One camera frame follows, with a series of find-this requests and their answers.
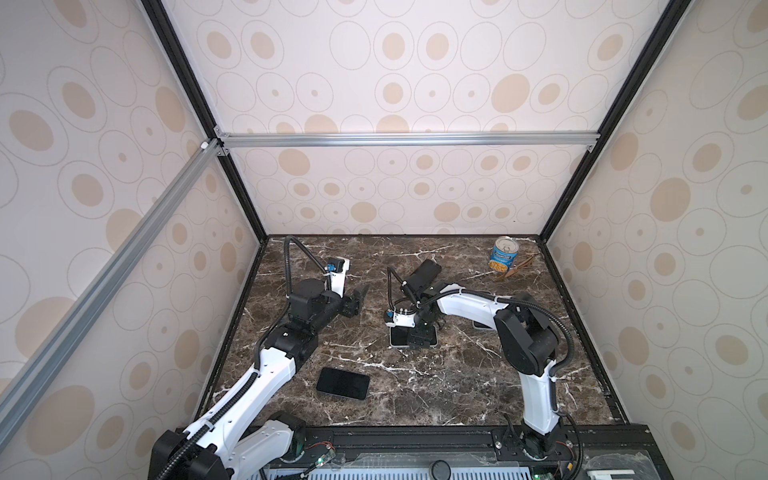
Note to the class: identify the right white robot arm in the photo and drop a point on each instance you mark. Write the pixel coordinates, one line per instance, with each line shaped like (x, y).
(526, 335)

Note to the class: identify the black vertical frame post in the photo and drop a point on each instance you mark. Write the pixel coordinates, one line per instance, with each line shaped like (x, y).
(651, 51)
(160, 21)

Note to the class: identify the silver aluminium rail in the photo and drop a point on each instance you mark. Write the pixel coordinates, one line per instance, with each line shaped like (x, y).
(424, 139)
(44, 366)

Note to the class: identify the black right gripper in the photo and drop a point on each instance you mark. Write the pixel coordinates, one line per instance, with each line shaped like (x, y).
(414, 338)

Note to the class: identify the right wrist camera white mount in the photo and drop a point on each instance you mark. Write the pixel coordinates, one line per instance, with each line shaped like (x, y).
(403, 318)

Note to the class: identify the light blue cased phone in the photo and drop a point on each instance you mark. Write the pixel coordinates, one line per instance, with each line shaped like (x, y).
(480, 326)

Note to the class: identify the brown twig pieces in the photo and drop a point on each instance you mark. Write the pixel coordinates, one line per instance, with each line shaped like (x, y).
(515, 269)

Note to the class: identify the black smartphone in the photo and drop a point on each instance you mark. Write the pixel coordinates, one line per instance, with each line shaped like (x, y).
(343, 383)

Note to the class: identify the silver aluminium rail back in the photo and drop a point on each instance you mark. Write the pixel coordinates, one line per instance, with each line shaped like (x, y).
(424, 139)

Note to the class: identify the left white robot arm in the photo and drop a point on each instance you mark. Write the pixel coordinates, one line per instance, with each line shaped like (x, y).
(258, 384)

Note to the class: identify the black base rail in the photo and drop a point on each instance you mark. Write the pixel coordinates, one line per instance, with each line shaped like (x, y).
(469, 452)

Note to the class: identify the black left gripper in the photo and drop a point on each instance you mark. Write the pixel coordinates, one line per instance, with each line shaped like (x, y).
(353, 304)

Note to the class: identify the black vertical frame post left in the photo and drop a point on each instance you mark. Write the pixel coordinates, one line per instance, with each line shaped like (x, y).
(160, 21)

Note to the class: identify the silver aluminium rail left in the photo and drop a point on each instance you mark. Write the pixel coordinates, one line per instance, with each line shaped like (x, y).
(44, 366)

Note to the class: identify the open tin can blue label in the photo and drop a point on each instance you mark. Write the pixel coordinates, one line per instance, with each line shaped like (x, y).
(504, 252)

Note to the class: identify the black vertical frame post right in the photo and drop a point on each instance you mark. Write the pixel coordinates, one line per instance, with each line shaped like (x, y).
(651, 51)

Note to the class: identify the light blue phone case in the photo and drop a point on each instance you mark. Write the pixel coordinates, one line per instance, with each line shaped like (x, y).
(399, 337)

